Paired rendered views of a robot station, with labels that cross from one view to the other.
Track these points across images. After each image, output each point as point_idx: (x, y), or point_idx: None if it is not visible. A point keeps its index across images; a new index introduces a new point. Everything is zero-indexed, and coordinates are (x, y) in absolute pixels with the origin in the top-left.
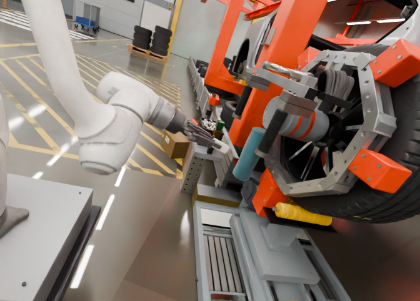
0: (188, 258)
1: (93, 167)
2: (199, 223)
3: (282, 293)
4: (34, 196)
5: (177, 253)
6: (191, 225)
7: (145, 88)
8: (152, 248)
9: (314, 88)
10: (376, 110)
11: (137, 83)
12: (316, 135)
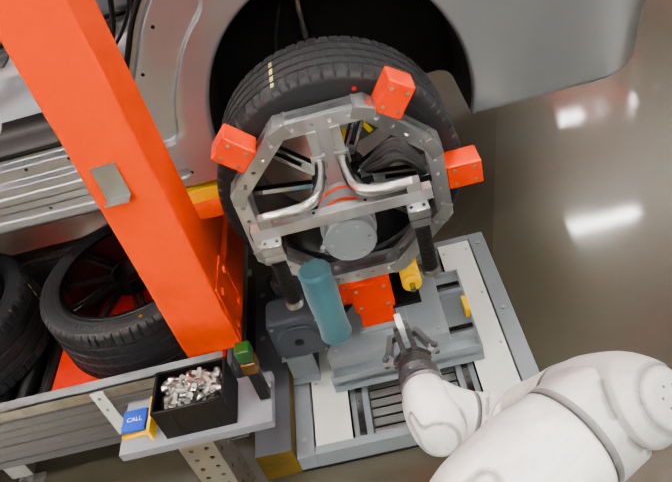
0: (417, 457)
1: None
2: (356, 442)
3: (453, 319)
4: None
5: (413, 476)
6: (346, 465)
7: (430, 383)
8: None
9: (364, 175)
10: (429, 138)
11: (433, 390)
12: None
